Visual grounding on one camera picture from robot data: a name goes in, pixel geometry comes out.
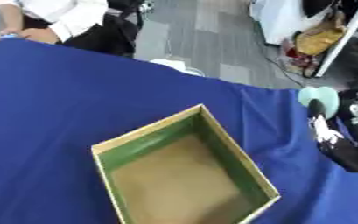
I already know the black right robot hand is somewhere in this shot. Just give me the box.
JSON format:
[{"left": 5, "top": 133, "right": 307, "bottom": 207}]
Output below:
[{"left": 305, "top": 87, "right": 358, "bottom": 173}]

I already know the pale green heart-shaped toy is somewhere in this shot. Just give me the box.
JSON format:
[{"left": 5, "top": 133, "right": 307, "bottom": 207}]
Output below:
[{"left": 296, "top": 86, "right": 341, "bottom": 120}]

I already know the tan cardboard box green inside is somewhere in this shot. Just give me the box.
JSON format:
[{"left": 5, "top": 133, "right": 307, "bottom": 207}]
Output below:
[{"left": 89, "top": 103, "right": 283, "bottom": 224}]

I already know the red object on floor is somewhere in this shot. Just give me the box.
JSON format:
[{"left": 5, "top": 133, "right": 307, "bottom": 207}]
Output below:
[{"left": 281, "top": 40, "right": 321, "bottom": 77}]

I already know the yellow bag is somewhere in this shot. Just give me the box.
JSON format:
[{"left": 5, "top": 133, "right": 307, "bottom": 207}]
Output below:
[{"left": 293, "top": 11, "right": 349, "bottom": 57}]

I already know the white board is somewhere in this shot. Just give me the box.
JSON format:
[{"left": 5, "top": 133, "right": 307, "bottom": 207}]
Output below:
[{"left": 249, "top": 0, "right": 337, "bottom": 46}]

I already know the white object on floor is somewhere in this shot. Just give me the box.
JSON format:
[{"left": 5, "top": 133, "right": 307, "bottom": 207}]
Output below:
[{"left": 148, "top": 59, "right": 207, "bottom": 77}]

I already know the person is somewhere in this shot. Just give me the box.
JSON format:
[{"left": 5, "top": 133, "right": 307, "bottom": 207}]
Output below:
[{"left": 0, "top": 0, "right": 141, "bottom": 57}]

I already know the person's hand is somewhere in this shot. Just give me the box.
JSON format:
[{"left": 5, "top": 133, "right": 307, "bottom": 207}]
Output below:
[{"left": 0, "top": 27, "right": 32, "bottom": 39}]

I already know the black cable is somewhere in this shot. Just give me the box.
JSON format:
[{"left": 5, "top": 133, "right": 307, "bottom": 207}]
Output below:
[{"left": 256, "top": 25, "right": 307, "bottom": 88}]

